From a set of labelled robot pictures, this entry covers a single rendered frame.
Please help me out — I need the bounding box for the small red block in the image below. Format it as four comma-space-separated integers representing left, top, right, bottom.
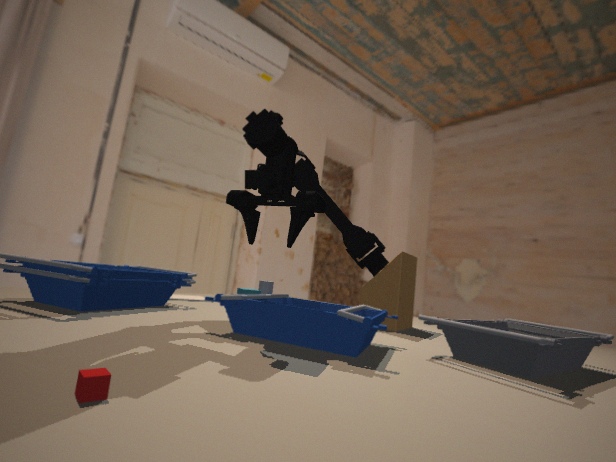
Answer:
75, 368, 111, 403

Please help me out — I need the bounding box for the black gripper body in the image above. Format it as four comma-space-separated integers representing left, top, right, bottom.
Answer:
226, 161, 326, 213

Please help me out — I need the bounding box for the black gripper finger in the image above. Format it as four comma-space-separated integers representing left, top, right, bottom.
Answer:
234, 205, 261, 245
287, 207, 315, 248

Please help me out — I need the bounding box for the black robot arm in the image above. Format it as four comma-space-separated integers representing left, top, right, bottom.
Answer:
242, 109, 389, 276

